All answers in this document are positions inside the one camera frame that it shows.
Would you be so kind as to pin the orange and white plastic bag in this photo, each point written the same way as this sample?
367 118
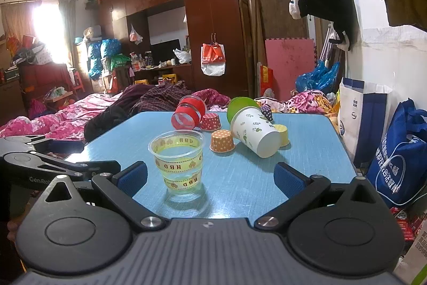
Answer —
212 59

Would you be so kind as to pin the stack of blue bags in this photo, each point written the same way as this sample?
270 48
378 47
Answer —
103 53

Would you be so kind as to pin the hanging white plastic bag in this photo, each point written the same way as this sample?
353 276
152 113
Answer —
135 35

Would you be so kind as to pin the red gift bag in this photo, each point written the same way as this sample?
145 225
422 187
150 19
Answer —
266 79

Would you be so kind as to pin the white leaf print paper cup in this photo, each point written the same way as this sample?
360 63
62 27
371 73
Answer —
253 133

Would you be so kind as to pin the red clear plastic cup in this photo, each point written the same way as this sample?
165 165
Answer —
186 114

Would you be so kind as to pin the white and green box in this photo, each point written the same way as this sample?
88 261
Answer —
417 258

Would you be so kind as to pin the orange dotted baking cup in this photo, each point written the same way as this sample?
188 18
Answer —
222 141

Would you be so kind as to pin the dark plaid clothing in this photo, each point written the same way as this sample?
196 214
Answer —
160 98

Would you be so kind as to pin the clear cup with yellow band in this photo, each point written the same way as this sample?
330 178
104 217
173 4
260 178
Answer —
178 168

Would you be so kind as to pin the pink floral blanket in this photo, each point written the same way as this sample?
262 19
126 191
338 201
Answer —
60 119

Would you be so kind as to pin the red dotted baking cup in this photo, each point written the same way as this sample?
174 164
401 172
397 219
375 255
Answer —
211 122

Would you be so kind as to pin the beige curtain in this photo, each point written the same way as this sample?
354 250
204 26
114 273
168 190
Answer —
15 18

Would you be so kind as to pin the black monitor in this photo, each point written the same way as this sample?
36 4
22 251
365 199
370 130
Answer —
165 51

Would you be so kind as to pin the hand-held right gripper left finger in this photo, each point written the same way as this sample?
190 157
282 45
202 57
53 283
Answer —
133 176

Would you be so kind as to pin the brown wooden wardrobe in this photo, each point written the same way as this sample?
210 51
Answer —
213 4

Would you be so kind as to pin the purple dotted baking cup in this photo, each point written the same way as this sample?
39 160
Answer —
267 112

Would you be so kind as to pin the crumpled white plastic bag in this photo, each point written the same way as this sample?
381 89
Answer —
182 56

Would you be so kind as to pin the red boxes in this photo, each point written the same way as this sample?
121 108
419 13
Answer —
405 225

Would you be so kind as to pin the green plastic cup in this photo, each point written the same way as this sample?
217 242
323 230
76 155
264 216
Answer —
240 104

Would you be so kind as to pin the pink plastic stool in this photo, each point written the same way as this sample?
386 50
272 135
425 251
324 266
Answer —
78 79

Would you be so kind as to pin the brown wooden boards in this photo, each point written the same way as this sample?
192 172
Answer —
283 4

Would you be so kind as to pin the yellow floral blanket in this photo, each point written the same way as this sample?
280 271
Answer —
310 103

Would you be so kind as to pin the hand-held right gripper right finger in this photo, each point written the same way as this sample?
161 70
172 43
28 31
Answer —
289 178

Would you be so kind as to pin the blue plastic bag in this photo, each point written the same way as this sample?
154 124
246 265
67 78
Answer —
317 76

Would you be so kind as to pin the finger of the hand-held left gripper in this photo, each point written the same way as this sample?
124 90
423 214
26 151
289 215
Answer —
63 147
66 166

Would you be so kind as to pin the yellow baking cup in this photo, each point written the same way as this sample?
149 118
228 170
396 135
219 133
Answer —
283 134

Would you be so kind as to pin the blue tote bag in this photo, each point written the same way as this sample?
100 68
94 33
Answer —
402 168

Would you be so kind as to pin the white and blue paper bag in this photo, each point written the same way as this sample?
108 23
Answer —
363 124

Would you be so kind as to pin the red wooden cabinet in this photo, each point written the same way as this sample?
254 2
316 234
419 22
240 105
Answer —
43 76

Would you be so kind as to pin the pink foam mat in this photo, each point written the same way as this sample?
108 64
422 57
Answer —
289 66

